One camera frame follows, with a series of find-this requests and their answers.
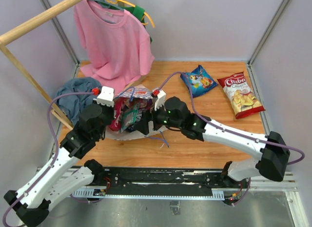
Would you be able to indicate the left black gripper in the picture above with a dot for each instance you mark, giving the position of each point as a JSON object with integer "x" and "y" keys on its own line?
{"x": 110, "y": 108}

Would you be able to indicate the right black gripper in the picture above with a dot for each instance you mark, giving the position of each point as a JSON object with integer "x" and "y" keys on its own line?
{"x": 147, "y": 115}

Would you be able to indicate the pink snack bag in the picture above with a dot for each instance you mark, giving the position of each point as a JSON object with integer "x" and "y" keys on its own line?
{"x": 118, "y": 112}

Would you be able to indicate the blue checkered paper bag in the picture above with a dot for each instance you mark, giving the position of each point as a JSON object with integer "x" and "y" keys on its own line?
{"x": 133, "y": 95}

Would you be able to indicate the blue snack bag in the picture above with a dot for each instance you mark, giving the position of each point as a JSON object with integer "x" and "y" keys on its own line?
{"x": 200, "y": 81}

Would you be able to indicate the red Chuba chips bag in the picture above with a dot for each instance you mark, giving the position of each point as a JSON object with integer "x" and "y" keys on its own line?
{"x": 242, "y": 98}

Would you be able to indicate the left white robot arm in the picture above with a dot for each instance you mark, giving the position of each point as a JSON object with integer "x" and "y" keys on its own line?
{"x": 33, "y": 202}

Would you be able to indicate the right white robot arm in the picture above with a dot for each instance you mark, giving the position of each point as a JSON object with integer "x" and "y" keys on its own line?
{"x": 269, "y": 154}

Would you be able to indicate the green white snack pack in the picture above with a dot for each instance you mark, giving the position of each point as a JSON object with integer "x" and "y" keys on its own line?
{"x": 129, "y": 117}

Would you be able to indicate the pink purple snack pouch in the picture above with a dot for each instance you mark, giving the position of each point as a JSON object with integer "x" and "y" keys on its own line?
{"x": 144, "y": 105}

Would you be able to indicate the blue crumpled cloth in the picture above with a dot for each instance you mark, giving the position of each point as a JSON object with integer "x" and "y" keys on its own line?
{"x": 73, "y": 105}

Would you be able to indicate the pink t-shirt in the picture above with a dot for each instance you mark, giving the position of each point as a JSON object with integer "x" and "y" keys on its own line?
{"x": 117, "y": 44}

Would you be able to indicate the green garment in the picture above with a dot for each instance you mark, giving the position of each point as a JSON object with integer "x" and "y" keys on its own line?
{"x": 121, "y": 5}

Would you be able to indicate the grey-blue hanger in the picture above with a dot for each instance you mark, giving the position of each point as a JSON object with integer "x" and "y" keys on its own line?
{"x": 105, "y": 4}

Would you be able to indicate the wooden clothes rack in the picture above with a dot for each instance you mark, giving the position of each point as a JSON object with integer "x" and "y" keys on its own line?
{"x": 45, "y": 57}

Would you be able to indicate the yellow hanger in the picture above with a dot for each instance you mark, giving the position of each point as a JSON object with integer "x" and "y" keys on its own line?
{"x": 136, "y": 11}

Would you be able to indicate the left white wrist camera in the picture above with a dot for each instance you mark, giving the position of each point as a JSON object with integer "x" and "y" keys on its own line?
{"x": 106, "y": 97}

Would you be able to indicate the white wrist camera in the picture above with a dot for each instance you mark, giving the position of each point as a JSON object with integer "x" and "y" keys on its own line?
{"x": 106, "y": 97}
{"x": 160, "y": 100}

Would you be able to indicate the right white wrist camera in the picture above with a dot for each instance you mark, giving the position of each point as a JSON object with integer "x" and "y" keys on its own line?
{"x": 160, "y": 100}

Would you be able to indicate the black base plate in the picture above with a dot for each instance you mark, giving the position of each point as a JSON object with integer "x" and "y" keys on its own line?
{"x": 164, "y": 181}

